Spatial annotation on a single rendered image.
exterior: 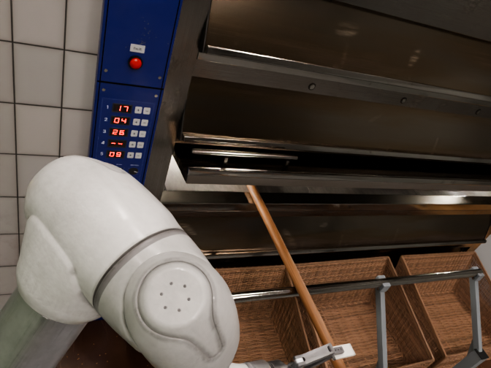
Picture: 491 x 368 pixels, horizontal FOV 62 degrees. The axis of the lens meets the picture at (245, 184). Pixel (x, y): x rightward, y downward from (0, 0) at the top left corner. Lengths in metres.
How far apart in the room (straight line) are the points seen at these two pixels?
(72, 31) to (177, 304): 0.75
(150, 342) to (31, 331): 0.21
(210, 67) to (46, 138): 0.45
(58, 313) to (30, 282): 0.05
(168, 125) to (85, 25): 0.33
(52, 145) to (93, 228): 0.72
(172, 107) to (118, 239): 0.72
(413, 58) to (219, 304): 1.12
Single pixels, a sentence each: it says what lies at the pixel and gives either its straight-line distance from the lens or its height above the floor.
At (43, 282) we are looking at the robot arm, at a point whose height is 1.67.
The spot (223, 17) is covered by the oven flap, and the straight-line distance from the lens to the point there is 1.05.
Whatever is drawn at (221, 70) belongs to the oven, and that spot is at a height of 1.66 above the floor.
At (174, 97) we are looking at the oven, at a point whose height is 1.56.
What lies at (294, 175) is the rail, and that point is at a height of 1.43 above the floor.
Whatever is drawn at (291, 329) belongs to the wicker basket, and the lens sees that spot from 1.81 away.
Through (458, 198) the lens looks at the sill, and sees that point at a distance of 2.22.
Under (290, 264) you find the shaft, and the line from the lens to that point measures 1.29.
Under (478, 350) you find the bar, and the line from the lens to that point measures 1.91.
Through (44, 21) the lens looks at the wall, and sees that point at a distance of 1.02.
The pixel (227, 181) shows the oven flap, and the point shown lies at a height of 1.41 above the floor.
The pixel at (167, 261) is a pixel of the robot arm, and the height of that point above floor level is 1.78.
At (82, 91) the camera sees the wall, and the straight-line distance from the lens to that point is 1.09.
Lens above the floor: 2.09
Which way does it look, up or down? 36 degrees down
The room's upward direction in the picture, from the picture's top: 22 degrees clockwise
